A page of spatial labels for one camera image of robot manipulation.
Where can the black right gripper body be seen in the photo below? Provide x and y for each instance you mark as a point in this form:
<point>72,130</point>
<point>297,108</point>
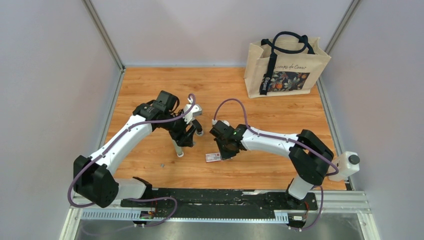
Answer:
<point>226,152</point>

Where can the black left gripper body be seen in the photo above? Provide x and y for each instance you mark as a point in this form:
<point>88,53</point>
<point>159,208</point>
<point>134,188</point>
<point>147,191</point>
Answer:
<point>176,128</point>

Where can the red white staple box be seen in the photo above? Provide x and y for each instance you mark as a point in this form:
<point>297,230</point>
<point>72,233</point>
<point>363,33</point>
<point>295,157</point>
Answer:
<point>213,157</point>

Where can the white and black stapler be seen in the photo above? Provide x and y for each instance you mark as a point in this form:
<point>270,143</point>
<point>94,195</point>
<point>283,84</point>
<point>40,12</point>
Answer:
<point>198,127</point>

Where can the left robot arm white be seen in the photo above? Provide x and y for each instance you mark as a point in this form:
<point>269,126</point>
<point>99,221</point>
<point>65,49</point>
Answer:
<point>93,176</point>

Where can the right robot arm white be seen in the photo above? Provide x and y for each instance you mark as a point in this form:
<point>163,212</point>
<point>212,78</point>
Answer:
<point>310,157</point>

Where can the beige tote bag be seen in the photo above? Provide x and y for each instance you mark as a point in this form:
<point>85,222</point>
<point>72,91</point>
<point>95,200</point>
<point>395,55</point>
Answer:
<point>288,64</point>

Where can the white bottle black cap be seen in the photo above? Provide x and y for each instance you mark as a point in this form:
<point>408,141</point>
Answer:
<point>348,163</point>

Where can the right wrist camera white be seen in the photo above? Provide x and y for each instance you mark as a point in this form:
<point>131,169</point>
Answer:
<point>215,121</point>

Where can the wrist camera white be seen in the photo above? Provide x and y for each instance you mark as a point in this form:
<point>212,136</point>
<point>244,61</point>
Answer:
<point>215,121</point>
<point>191,111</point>

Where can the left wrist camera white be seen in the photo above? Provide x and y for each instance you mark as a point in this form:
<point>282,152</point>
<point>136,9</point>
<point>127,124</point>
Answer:
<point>191,111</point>

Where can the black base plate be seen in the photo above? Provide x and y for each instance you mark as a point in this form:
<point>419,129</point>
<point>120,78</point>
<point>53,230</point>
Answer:
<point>220,203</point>

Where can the slotted aluminium rail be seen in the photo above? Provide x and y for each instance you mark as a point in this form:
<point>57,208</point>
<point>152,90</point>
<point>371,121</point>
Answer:
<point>328,201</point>

